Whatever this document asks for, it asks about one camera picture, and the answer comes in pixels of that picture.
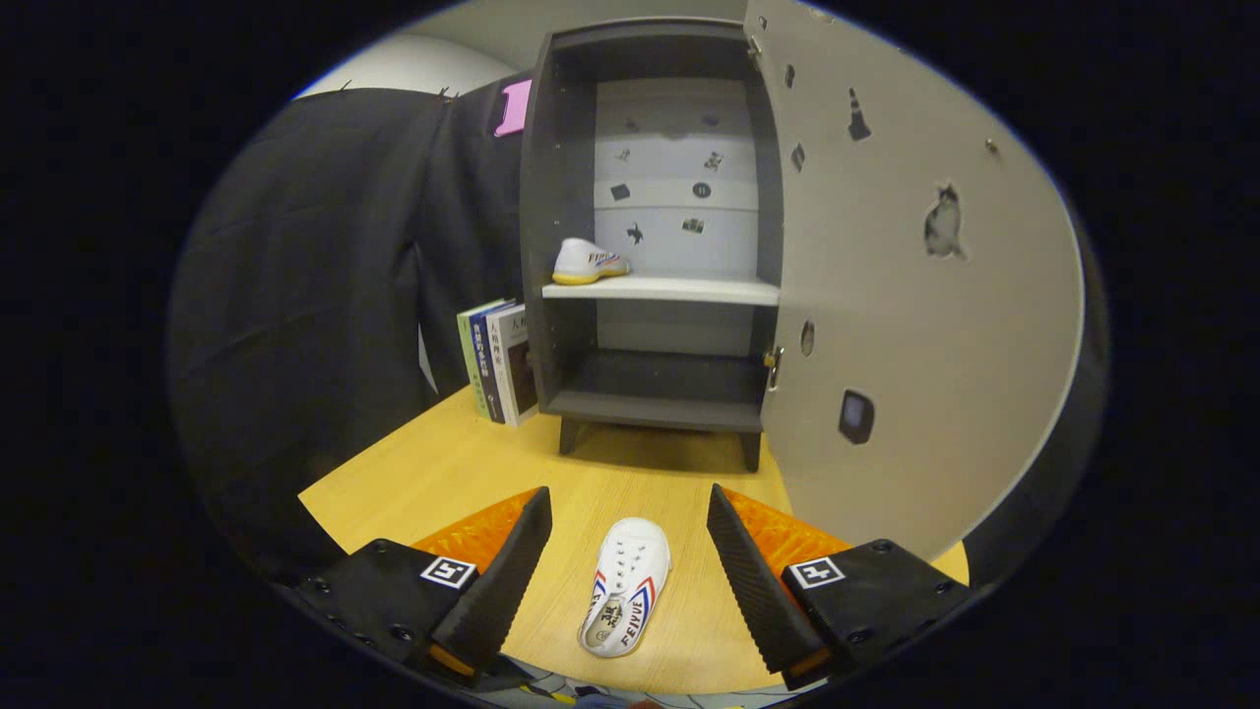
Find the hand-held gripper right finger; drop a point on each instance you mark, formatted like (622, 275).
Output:
(753, 581)

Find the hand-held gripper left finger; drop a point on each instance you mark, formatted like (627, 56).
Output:
(502, 581)

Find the white canvas shoe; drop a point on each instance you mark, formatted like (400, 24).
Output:
(587, 262)
(627, 581)

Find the grey shoe cabinet door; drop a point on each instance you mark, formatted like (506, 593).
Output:
(925, 374)

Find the white cabinet shelf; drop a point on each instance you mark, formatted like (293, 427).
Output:
(669, 290)

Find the blue book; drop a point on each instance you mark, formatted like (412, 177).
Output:
(483, 366)

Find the white book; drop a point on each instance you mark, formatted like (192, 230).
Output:
(514, 364)

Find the black backdrop cloth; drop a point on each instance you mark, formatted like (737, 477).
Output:
(295, 295)

